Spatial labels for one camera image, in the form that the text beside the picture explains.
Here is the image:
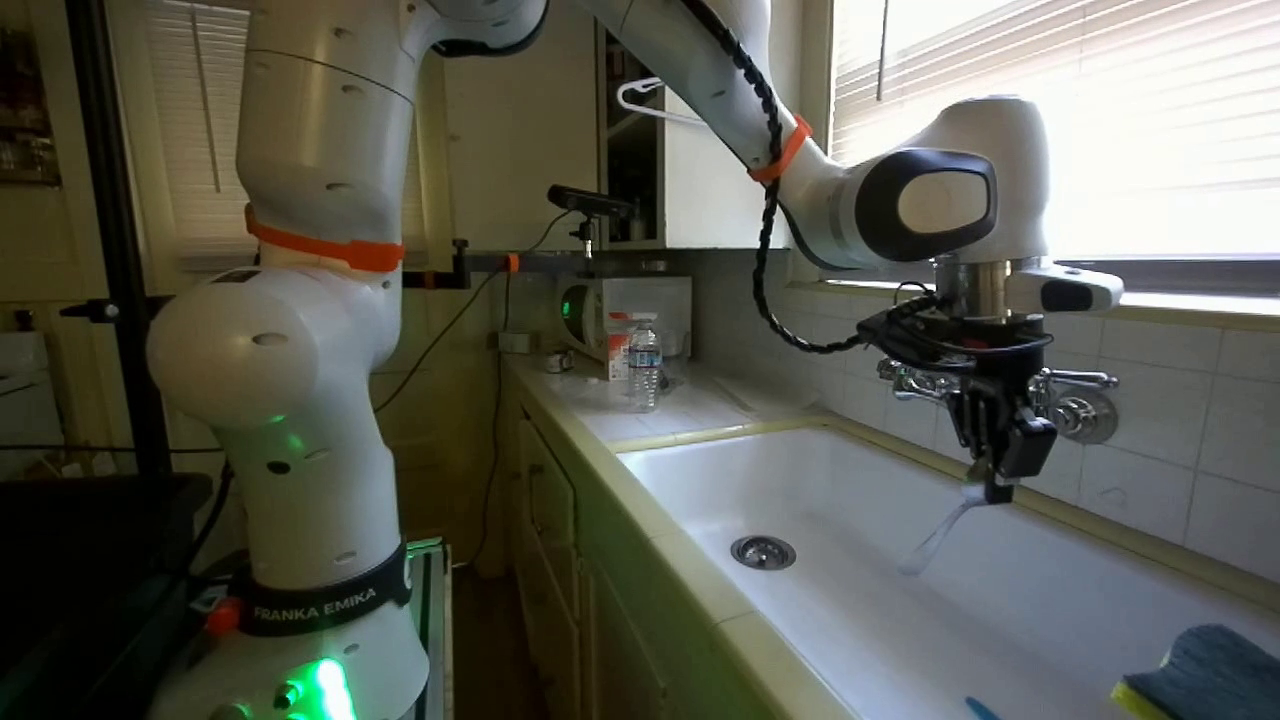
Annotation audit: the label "black equipment case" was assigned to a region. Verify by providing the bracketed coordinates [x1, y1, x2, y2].
[0, 473, 215, 720]

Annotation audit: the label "black clamp bar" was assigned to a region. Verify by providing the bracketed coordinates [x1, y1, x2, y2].
[398, 237, 697, 292]

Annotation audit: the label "white device with green light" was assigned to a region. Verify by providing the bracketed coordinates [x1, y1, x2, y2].
[558, 273, 697, 372]

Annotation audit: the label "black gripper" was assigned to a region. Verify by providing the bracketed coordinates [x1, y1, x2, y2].
[946, 355, 1063, 507]

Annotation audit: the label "chrome wall faucet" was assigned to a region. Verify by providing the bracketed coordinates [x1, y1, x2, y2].
[874, 338, 1126, 450]

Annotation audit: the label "small orange-capped bottle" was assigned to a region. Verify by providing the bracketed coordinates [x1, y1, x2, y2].
[601, 314, 638, 388]

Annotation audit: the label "black camera on mount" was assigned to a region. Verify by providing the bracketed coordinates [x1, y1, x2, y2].
[545, 179, 641, 250]

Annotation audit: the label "narrow white window blind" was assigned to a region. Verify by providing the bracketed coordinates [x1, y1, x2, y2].
[114, 0, 256, 265]

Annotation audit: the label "cream base cabinets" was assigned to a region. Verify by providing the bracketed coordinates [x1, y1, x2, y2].
[498, 377, 794, 720]

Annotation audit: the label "white sink basin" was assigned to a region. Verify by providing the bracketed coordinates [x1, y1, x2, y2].
[615, 420, 1280, 720]

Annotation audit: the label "black stand pole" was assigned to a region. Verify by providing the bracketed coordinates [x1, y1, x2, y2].
[58, 0, 179, 484]

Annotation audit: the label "metal sink drain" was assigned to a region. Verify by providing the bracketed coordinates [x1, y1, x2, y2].
[730, 532, 799, 577]

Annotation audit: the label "clear water bottle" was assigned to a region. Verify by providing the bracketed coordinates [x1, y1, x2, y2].
[625, 314, 669, 413]

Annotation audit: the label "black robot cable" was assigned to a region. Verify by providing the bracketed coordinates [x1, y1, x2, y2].
[686, 0, 938, 361]

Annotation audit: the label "white wire coat hanger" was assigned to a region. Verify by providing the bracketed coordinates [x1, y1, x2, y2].
[614, 72, 678, 127]

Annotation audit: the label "wide white window blind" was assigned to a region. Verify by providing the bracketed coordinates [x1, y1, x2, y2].
[817, 0, 1280, 269]

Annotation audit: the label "blue and yellow sponge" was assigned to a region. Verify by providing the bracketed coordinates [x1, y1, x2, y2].
[1108, 621, 1280, 720]

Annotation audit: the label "white appliance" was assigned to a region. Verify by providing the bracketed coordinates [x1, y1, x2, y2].
[0, 329, 67, 464]

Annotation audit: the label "aluminium robot mounting platform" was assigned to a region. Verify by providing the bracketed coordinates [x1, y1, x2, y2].
[398, 536, 462, 720]

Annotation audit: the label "dark framed wall picture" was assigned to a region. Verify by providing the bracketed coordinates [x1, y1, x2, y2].
[0, 25, 66, 191]

